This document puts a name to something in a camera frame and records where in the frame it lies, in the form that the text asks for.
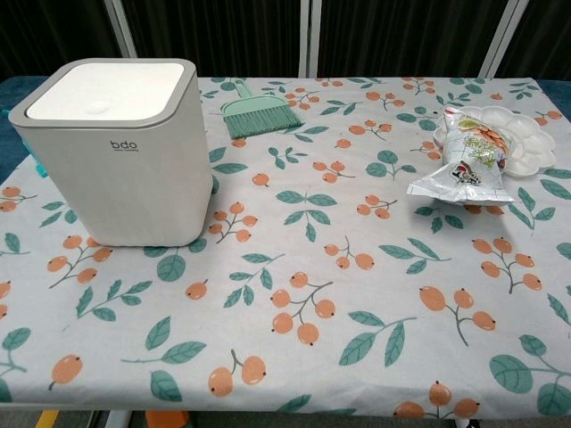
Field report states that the green mini hand brush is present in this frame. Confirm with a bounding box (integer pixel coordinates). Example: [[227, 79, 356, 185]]
[[221, 78, 304, 140]]

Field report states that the white desktop trash bin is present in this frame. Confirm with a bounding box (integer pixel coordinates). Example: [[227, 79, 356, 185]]
[[7, 58, 213, 248]]

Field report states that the white plastic bin lid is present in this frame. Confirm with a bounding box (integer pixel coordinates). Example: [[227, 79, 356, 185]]
[[24, 62, 186, 122]]

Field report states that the white flower-shaped plate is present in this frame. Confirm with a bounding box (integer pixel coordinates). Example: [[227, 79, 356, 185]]
[[433, 105, 557, 179]]

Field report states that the floral fruit print tablecloth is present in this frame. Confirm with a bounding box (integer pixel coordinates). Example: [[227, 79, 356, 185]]
[[0, 76, 571, 418]]

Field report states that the black curtain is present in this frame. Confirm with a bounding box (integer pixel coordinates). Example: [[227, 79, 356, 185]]
[[0, 0, 571, 82]]

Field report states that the silver snack bag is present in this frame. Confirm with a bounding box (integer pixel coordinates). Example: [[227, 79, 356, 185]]
[[405, 107, 521, 206]]

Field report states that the teal tablecloth clip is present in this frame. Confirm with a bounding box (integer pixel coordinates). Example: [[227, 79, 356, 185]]
[[1, 108, 48, 178]]

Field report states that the grey metal frame post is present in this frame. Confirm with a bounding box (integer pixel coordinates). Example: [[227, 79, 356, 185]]
[[478, 0, 528, 79], [298, 0, 323, 78], [108, 0, 139, 62]]

